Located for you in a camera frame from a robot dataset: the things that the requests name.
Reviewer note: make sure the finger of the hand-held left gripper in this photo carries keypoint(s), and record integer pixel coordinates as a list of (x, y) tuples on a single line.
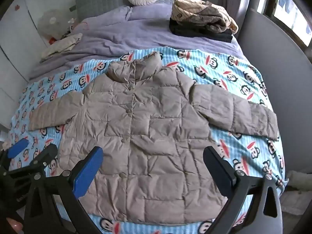
[(46, 154), (17, 148)]

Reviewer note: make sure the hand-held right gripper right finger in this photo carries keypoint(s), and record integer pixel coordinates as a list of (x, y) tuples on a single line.
[(217, 169)]

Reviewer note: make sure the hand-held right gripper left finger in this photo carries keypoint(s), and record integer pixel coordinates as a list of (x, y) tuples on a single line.
[(89, 169)]

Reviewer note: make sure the beige puffer jacket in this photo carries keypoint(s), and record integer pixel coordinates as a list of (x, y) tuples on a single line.
[(156, 126)]

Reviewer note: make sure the person's left hand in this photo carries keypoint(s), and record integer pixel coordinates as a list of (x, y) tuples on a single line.
[(13, 225)]

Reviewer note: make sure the white quilted garment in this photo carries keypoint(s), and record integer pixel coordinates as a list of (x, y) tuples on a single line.
[(298, 181)]

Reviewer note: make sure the blue monkey printed blanket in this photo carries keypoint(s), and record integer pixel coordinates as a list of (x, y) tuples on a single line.
[(219, 78)]

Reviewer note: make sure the white wardrobe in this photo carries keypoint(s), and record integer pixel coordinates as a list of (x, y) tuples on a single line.
[(19, 41)]

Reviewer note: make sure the cream quilted cloth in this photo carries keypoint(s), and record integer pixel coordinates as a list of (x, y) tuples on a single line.
[(62, 45)]

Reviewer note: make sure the small red box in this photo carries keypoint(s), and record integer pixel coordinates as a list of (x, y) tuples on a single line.
[(52, 40)]

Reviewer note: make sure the white electric fan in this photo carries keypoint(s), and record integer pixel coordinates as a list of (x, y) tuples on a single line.
[(51, 22)]

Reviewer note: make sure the purple duvet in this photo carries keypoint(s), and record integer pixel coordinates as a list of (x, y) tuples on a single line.
[(126, 37)]

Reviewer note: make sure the black folded garment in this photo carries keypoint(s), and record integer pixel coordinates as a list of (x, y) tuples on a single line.
[(195, 33)]

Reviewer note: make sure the purple pillow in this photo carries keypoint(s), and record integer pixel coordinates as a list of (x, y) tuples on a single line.
[(107, 17), (151, 11)]

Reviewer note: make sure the grey quilted headboard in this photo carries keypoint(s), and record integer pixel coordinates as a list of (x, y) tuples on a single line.
[(102, 2)]

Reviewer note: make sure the grey curtain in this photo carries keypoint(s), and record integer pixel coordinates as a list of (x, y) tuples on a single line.
[(243, 0)]

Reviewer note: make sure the window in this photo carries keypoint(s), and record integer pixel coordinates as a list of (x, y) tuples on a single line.
[(290, 7)]

